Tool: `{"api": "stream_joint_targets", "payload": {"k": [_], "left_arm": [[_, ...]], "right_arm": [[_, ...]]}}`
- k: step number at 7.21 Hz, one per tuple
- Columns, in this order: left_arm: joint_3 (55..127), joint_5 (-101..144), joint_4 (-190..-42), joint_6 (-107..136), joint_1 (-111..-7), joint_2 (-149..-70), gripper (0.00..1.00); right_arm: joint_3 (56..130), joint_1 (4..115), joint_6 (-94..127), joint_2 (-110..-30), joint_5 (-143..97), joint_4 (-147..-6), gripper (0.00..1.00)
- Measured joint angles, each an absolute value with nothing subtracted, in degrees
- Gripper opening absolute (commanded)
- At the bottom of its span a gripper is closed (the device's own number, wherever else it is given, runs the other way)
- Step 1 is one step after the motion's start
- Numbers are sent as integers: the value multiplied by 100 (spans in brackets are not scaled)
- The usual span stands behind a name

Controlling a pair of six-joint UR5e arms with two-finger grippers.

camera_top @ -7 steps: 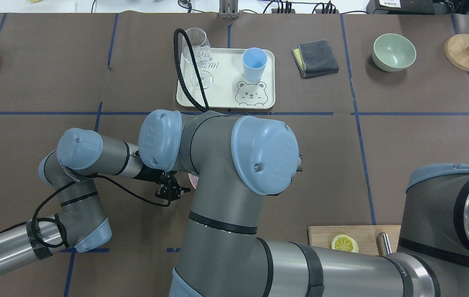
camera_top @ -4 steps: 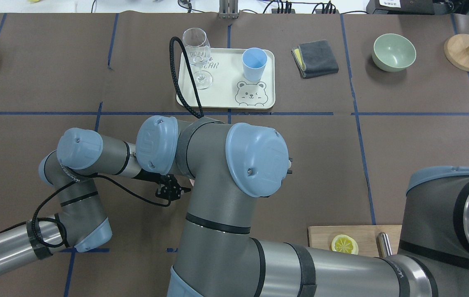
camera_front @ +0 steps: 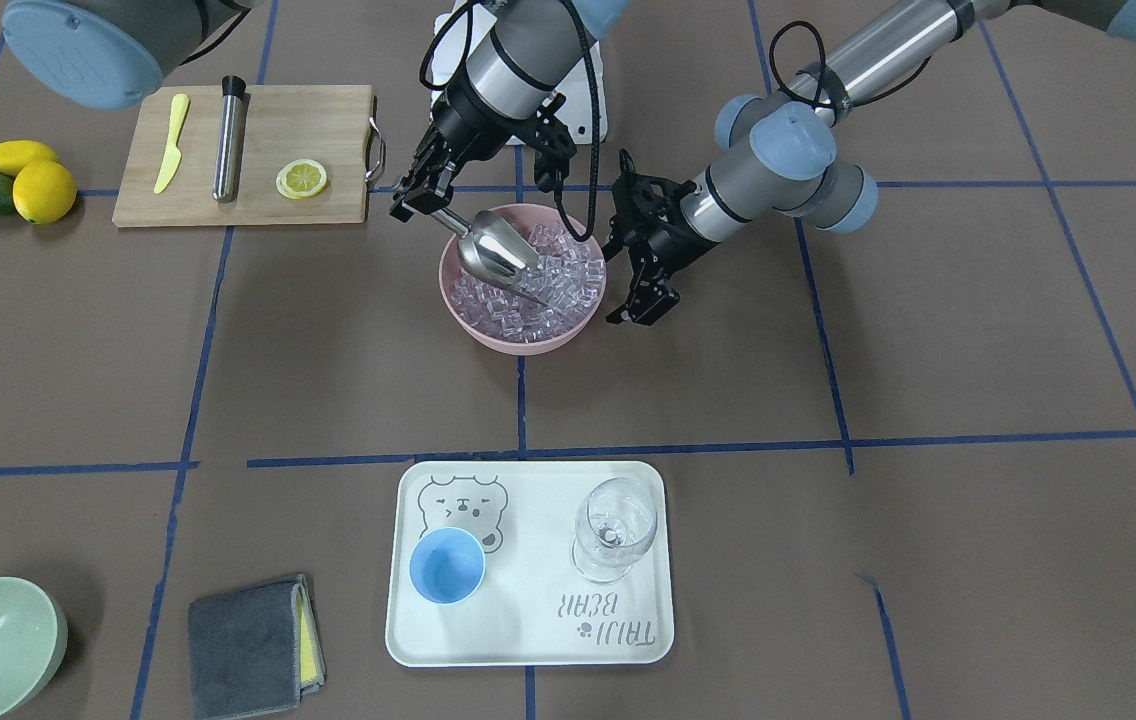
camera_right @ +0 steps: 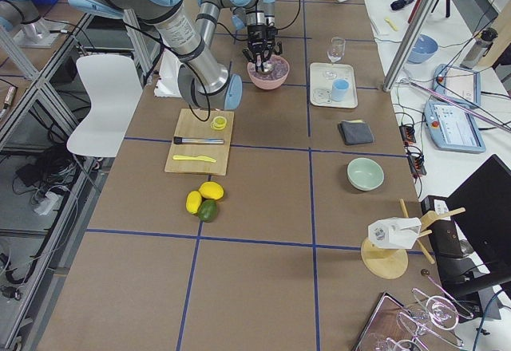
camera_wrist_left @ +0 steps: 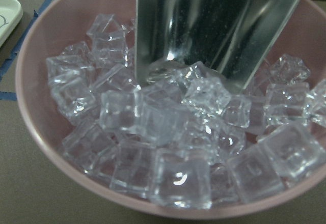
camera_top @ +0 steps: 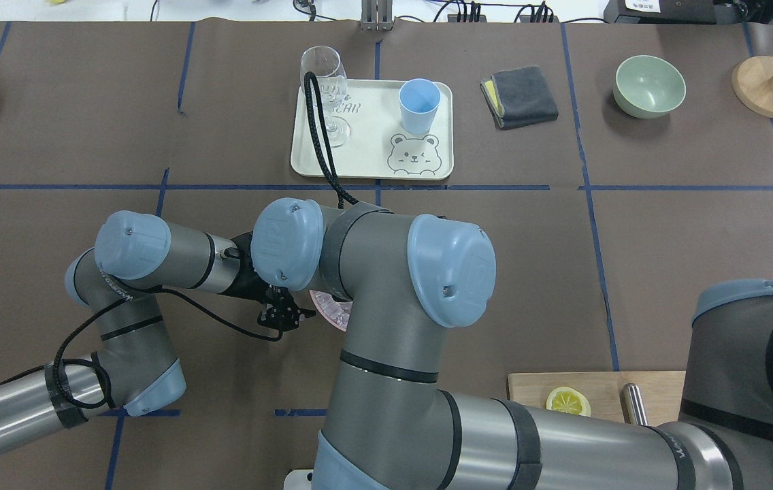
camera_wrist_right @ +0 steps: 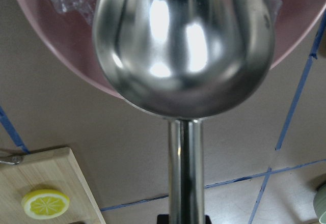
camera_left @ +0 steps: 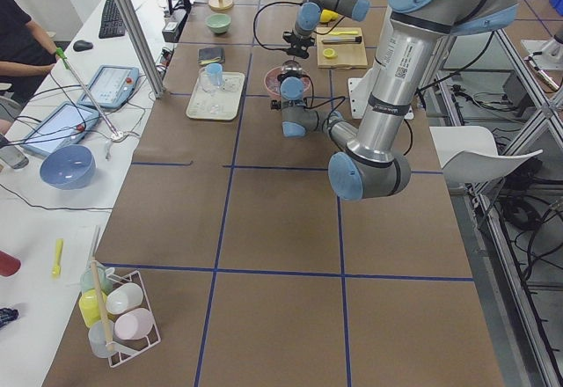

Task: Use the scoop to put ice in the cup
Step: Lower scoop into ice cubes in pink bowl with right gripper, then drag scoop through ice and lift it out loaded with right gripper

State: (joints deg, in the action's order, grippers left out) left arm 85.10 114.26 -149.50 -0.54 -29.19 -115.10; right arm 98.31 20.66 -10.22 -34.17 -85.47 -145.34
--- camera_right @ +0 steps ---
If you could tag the pink bowl of ice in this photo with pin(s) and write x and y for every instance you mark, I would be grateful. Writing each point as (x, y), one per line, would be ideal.
(276, 79)

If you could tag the steel ice scoop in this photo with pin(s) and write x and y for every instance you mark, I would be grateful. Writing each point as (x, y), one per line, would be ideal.
(265, 69)

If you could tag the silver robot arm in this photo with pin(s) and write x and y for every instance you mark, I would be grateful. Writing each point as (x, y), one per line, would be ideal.
(203, 82)
(258, 18)

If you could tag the light blue cup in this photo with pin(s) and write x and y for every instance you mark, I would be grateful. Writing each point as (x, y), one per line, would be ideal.
(339, 89)

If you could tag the white paper cup holder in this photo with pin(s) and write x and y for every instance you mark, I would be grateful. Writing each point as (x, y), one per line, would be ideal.
(394, 233)

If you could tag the wooden cup stand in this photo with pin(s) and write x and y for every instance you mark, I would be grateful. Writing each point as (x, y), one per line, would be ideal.
(393, 263)

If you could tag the cream bear tray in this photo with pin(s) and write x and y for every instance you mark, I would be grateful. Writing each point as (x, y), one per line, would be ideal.
(320, 87)

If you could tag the clear wine glass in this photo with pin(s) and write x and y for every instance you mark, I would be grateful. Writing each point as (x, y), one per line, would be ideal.
(335, 53)

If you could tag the lemon slice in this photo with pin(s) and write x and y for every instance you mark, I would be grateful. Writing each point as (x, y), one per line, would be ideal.
(219, 123)

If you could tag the bamboo cutting board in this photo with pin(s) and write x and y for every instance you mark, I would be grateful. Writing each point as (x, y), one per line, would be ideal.
(193, 124)

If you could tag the steel muddler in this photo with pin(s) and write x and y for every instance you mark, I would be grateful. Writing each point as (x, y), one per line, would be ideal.
(197, 141)

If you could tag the grey folded cloth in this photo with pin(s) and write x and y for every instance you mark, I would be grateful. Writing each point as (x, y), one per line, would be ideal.
(355, 132)

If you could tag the yellow small spoon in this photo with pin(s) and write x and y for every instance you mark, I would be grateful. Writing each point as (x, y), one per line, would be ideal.
(391, 24)

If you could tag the yellow plastic knife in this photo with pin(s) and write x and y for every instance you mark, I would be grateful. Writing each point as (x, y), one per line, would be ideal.
(206, 159)

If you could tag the yellow lemon upper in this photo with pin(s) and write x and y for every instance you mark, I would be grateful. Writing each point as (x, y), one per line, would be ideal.
(211, 190)

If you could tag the yellow lemon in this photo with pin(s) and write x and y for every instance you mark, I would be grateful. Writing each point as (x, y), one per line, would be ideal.
(211, 190)
(193, 202)

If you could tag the white chair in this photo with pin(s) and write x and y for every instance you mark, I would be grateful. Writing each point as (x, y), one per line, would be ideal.
(114, 89)

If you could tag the blue bowl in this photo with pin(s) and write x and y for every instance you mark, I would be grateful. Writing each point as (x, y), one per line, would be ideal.
(424, 48)

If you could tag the yellow lemon lower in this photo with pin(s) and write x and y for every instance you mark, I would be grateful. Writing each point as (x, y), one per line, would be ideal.
(193, 202)

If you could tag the green bowl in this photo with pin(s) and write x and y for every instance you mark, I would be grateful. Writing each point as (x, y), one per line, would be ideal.
(365, 174)

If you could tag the far blue teach pendant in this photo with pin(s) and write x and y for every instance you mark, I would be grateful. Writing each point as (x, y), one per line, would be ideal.
(458, 84)

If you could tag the blue teach pendant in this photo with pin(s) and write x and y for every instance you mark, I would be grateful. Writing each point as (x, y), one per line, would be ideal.
(452, 129)
(458, 84)

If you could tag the near blue teach pendant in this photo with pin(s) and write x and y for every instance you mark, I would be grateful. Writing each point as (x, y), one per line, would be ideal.
(452, 129)

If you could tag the black monitor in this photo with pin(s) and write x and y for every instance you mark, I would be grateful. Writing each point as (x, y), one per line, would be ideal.
(485, 195)

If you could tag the aluminium frame post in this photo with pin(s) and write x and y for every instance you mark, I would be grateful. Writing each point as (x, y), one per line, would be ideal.
(411, 35)

